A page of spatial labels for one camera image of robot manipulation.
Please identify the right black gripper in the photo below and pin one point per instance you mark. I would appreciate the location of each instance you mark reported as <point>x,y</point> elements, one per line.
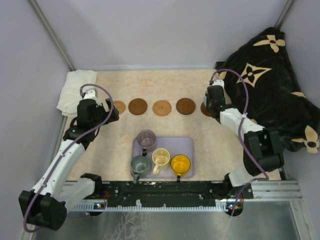
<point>207,102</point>

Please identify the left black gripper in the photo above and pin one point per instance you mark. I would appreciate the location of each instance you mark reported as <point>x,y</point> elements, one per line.
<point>102,109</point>

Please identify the dark wooden coaster back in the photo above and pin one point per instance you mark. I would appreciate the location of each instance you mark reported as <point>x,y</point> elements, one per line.
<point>204,110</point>

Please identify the woven rattan coaster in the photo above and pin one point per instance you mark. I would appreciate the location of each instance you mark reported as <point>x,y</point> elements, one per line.
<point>161,108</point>
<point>119,106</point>

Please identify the white mug blue handle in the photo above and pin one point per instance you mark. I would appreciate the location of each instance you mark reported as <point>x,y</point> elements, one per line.
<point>205,98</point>

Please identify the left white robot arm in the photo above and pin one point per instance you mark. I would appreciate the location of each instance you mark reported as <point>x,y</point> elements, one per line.
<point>46,205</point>

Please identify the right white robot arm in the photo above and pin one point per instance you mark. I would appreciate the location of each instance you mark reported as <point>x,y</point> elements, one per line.
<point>262,147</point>

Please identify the white folded cloth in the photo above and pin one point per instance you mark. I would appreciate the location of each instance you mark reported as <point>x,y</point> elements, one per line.
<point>70,94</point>

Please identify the black floral blanket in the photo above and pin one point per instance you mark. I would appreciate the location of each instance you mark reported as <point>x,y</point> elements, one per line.
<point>275,97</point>

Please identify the smoky purple glass mug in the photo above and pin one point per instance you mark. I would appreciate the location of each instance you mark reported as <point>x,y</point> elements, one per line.
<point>146,139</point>

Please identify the grey green mug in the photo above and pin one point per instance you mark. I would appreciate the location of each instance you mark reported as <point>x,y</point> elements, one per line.
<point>140,167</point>

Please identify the amber yellow glass mug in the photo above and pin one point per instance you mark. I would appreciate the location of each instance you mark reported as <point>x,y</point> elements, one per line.
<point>180,165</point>

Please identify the cream yellow mug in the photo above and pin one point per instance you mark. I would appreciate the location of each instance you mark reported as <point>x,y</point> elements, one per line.
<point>161,159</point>

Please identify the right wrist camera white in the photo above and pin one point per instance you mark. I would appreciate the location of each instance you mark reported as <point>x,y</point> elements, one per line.
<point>218,82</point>

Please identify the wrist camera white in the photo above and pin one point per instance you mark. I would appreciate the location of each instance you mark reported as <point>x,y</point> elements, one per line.
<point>218,82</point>
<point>93,95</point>

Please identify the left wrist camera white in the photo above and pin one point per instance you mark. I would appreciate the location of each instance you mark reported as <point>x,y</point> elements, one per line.
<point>93,95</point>

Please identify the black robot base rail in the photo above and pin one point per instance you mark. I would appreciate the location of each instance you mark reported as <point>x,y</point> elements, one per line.
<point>167,194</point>

